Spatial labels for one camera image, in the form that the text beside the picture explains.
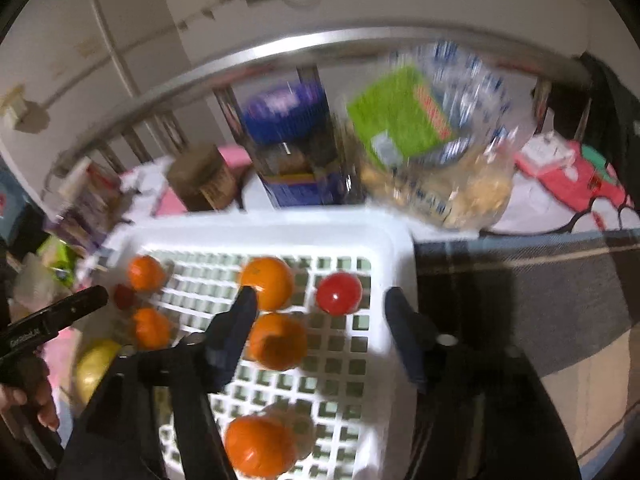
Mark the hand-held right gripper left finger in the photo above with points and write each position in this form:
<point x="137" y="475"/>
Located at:
<point x="235" y="330"/>

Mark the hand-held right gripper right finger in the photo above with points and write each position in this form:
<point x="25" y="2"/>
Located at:
<point x="406" y="332"/>

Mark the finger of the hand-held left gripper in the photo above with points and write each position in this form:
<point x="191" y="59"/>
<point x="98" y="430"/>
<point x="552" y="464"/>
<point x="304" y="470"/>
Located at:
<point x="80" y="305"/>

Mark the red tomato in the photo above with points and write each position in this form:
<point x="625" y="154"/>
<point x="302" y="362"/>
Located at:
<point x="122" y="296"/>
<point x="339" y="293"/>

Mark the yellow-green mango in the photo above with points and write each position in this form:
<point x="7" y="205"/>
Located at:
<point x="95" y="372"/>

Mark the orange tangerine with stem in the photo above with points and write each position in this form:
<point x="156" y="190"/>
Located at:
<point x="151" y="328"/>

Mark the white perforated plastic tray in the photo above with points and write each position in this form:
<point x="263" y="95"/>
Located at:
<point x="320" y="340"/>

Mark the small pale brown fruit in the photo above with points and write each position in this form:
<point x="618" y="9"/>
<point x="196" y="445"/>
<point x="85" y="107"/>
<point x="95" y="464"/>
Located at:
<point x="297" y="422"/>

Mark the large orange tangerine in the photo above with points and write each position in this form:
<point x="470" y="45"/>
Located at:
<point x="259" y="446"/>

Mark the person's left hand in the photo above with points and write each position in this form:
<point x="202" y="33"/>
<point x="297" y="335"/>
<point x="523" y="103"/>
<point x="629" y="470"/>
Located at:
<point x="35" y="400"/>

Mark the green packet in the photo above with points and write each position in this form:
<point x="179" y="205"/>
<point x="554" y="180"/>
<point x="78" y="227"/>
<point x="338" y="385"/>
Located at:
<point x="59" y="255"/>

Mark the purple package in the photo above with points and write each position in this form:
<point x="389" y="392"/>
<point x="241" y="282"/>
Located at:
<point x="85" y="200"/>

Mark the brown jar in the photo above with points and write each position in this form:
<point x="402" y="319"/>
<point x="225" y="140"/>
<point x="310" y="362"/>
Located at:
<point x="202" y="177"/>

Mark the dark jar with blue lid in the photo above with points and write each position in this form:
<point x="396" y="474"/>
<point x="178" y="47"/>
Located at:
<point x="290" y="160"/>

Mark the clear plastic snack bag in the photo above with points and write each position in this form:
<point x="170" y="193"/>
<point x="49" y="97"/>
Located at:
<point x="440" y="145"/>

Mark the white paper packet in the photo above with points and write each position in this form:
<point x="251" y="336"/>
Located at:
<point x="546" y="152"/>

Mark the black backpack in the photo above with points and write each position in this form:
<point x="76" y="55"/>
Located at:
<point x="617" y="125"/>

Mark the wall switch box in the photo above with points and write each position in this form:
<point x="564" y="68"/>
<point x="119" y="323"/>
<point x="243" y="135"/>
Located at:
<point x="19" y="110"/>

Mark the metal bed rail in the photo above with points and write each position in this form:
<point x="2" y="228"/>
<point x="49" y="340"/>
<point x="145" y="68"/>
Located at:
<point x="320" y="47"/>

